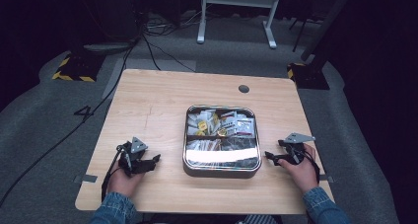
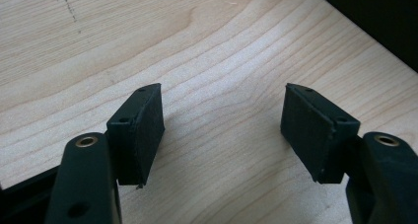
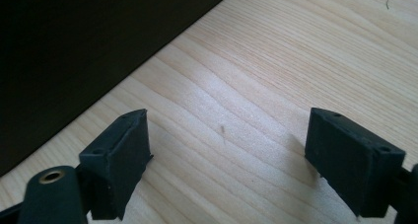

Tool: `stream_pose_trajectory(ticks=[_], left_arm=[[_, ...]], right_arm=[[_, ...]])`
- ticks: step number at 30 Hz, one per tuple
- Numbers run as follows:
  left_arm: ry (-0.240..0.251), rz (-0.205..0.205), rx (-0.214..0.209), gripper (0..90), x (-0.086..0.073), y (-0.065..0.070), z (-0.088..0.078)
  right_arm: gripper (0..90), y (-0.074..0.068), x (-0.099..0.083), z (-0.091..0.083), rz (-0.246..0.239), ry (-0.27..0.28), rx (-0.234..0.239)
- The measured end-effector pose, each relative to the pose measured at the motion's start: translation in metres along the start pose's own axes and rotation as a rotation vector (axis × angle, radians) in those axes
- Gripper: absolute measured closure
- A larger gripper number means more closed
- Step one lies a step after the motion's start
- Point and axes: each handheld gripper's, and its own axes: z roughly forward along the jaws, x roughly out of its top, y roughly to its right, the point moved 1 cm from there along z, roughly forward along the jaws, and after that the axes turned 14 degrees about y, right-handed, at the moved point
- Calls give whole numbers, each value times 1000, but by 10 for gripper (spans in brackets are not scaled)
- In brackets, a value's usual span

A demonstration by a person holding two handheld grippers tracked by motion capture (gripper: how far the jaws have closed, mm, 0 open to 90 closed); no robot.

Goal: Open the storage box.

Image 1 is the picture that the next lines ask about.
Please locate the black yellow striped stand base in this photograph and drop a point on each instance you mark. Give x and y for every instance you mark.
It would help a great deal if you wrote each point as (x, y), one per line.
(79, 67)
(309, 76)

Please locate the pile of printed white sachets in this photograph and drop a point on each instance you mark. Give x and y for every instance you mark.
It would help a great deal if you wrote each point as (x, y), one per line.
(243, 123)

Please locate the grey table edge bracket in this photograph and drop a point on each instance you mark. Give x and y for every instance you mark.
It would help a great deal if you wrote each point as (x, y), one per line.
(327, 178)
(87, 178)

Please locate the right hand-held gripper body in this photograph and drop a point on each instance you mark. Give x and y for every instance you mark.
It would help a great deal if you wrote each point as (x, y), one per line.
(294, 148)

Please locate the person's left hand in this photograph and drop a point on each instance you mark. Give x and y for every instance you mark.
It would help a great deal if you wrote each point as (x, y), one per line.
(121, 183)

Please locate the person's striped clothing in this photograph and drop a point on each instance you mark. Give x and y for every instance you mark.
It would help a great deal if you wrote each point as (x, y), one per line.
(257, 220)

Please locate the square metal box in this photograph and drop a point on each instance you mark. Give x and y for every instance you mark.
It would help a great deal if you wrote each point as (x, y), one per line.
(220, 174)

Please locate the pile of white tea bags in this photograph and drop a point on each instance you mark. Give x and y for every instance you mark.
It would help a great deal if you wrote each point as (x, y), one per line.
(199, 119)

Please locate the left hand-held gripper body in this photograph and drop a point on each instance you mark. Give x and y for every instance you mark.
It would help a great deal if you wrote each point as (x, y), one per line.
(131, 158)

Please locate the black slanted stand pole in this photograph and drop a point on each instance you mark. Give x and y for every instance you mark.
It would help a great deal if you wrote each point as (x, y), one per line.
(328, 20)

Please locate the pile of paper toothpick packets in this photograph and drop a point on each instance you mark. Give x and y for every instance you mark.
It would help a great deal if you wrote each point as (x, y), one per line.
(203, 145)

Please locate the person's right hand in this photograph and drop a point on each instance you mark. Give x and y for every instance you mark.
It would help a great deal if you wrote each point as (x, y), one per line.
(302, 176)

